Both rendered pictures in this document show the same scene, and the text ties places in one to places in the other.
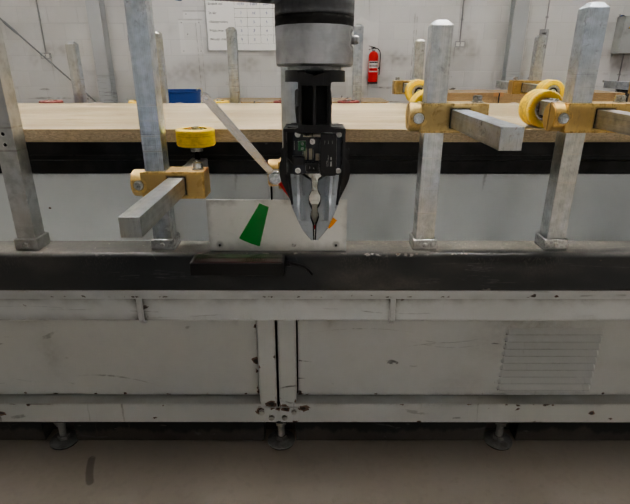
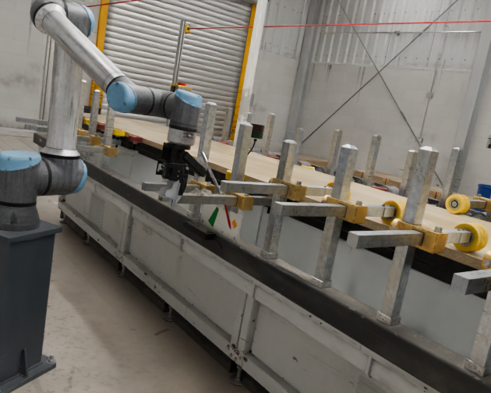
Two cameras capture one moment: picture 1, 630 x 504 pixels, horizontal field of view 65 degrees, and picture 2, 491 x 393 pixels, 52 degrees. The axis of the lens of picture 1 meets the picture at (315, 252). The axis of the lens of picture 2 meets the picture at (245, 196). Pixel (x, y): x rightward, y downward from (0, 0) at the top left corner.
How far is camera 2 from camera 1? 1.44 m
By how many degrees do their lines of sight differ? 50
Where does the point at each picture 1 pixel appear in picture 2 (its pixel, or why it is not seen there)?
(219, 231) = (203, 214)
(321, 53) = (170, 137)
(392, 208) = (305, 246)
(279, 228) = (220, 221)
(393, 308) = (252, 288)
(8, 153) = not seen: hidden behind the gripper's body
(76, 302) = (167, 231)
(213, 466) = (198, 364)
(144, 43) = (204, 129)
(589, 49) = (340, 168)
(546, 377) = not seen: outside the picture
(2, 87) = not seen: hidden behind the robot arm
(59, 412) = (169, 298)
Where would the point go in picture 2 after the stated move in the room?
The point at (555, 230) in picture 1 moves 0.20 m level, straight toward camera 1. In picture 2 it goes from (318, 273) to (252, 265)
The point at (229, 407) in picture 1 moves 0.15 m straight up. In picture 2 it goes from (218, 336) to (224, 305)
